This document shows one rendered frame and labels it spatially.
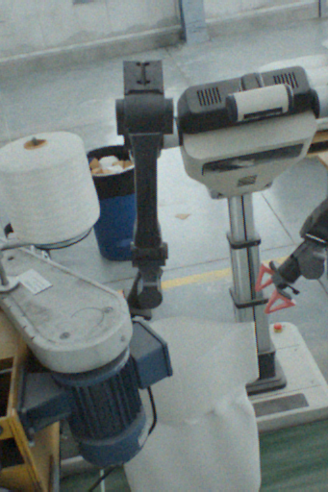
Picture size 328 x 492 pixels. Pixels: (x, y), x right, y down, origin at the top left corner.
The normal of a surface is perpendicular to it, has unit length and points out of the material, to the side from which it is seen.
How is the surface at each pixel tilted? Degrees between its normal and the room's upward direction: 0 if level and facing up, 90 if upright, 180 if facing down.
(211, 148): 40
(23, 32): 90
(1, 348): 0
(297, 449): 0
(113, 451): 91
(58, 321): 0
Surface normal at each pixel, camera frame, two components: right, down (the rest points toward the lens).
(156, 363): 0.52, 0.37
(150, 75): 0.02, -0.47
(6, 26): 0.14, 0.50
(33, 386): -0.15, -0.84
